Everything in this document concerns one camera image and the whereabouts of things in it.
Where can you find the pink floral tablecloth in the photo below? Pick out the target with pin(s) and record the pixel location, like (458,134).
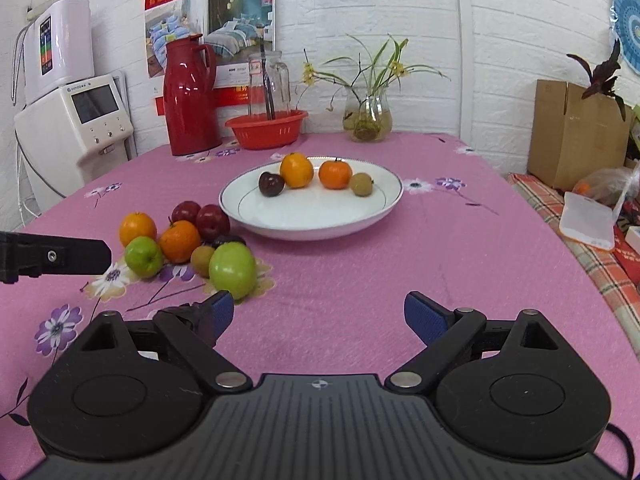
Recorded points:
(461,235)

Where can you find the large orange fruit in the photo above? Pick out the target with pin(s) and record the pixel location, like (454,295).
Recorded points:
(135,225)

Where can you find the white oval plate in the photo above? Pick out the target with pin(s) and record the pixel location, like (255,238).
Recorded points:
(312,212)

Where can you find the small mandarin with stem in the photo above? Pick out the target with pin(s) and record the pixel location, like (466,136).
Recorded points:
(335,174)

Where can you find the dark purple leaf plant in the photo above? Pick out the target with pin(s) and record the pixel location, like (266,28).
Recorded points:
(602,78)

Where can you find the brown kiwi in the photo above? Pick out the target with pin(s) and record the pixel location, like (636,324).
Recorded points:
(200,259)
(361,184)

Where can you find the black stirring stick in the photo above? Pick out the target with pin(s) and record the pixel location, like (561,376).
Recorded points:
(266,83)

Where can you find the dark cherry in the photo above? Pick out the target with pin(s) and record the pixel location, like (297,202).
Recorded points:
(226,239)
(270,185)

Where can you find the glass vase with plant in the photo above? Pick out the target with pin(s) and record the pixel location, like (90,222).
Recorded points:
(365,78)

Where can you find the red thermos jug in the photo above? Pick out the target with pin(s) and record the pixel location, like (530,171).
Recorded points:
(188,95)

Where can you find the plaid cloth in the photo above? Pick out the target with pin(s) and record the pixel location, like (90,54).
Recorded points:
(615,274)

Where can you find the small green apple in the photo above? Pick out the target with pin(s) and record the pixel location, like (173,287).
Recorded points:
(144,257)

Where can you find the clear glass pitcher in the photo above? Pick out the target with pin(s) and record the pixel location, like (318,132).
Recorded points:
(280,84)

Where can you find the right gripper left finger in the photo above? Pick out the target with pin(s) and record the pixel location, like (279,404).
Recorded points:
(191,332)

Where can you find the brown cardboard box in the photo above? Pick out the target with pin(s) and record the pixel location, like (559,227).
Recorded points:
(572,137)

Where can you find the smooth orange fruit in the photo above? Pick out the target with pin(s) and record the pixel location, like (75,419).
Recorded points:
(296,170)

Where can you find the blue round wall decoration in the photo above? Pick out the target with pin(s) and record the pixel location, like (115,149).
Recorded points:
(625,24)

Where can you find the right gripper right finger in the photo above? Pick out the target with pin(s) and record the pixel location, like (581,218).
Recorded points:
(448,337)

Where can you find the white machine with screen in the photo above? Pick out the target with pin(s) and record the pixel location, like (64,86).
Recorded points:
(74,135)

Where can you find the red plastic basket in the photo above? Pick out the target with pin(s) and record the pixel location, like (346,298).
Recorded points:
(257,132)

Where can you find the dark red apple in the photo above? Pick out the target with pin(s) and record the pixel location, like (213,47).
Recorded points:
(187,210)
(212,222)

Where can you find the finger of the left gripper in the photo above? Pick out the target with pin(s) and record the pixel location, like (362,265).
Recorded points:
(33,255)

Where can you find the white plastic packet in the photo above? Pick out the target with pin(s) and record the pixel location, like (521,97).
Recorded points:
(588,222)

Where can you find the white water purifier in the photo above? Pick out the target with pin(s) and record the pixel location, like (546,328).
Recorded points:
(58,48)

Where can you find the bedding wall calendar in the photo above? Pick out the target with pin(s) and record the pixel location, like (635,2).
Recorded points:
(234,29)

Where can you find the clear plastic bag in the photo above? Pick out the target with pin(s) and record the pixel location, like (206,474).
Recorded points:
(605,185)

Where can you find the large green apple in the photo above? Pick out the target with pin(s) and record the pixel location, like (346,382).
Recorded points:
(233,269)

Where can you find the large mandarin with stem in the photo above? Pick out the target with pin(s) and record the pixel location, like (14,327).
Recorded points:
(178,241)

